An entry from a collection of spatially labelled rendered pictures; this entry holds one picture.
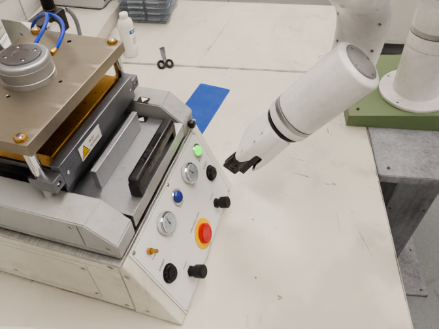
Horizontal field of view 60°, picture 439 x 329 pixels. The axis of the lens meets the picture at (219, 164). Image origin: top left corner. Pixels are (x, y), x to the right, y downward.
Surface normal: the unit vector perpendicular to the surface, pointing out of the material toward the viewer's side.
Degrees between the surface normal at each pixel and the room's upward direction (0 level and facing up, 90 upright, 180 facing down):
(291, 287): 0
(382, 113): 5
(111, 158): 90
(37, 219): 90
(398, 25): 90
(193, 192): 65
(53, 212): 0
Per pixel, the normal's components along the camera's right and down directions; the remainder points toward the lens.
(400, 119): -0.11, 0.72
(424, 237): -0.01, -0.69
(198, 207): 0.86, -0.11
